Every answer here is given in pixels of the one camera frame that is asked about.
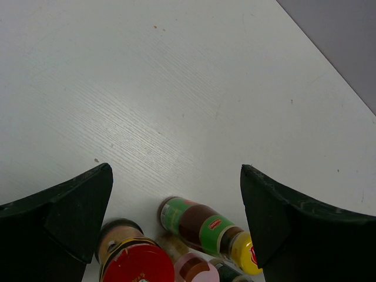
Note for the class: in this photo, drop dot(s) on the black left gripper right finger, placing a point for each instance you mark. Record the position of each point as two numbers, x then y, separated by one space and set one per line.
299 238

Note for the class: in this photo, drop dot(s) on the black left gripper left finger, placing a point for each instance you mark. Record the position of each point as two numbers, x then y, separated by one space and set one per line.
52 235

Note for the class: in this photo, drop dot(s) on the red-lid sauce jar yellow label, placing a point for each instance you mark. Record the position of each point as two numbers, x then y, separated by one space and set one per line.
126 254

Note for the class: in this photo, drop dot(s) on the black-cap pepper shaker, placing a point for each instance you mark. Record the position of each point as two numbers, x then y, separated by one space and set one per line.
227 273

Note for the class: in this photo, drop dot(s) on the green-label sauce bottle yellow cap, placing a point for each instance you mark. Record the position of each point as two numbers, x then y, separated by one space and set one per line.
203 229

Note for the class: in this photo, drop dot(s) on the pink-cap seasoning bottle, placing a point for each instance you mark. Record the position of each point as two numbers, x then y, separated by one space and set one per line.
188 266

